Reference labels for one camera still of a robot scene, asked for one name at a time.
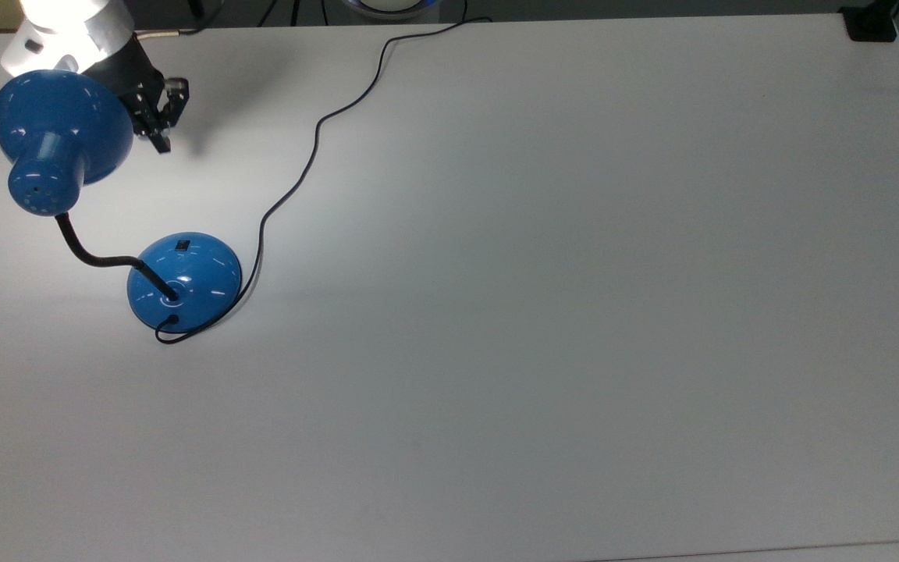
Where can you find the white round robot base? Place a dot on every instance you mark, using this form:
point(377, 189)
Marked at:
point(389, 6)

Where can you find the black table corner clamp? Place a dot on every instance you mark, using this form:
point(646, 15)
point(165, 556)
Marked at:
point(869, 25)

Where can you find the dark chair leg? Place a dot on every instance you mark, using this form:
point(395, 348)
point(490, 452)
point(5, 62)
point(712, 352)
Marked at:
point(200, 8)

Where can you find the black tripod legs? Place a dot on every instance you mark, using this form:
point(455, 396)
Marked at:
point(295, 9)

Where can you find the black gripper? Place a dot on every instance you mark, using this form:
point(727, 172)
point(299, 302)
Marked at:
point(133, 72)

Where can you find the blue gooseneck desk lamp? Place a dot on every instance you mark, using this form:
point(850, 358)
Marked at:
point(59, 121)

